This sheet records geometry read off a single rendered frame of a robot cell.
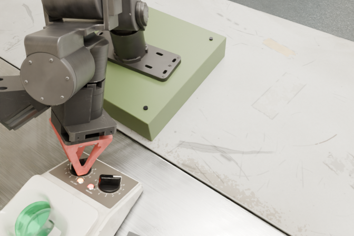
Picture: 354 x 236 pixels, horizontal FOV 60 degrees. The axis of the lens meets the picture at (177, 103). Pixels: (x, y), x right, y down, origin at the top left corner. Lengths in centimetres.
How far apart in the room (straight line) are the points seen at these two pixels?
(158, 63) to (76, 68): 29
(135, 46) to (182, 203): 29
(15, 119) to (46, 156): 21
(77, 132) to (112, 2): 16
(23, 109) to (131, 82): 24
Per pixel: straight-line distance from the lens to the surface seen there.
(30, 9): 97
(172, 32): 68
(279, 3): 256
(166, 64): 59
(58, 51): 32
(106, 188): 48
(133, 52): 59
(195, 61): 61
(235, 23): 80
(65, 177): 50
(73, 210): 44
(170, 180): 53
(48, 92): 34
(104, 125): 42
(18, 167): 62
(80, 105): 41
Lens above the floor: 138
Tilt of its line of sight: 51 degrees down
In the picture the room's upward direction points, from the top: 5 degrees counter-clockwise
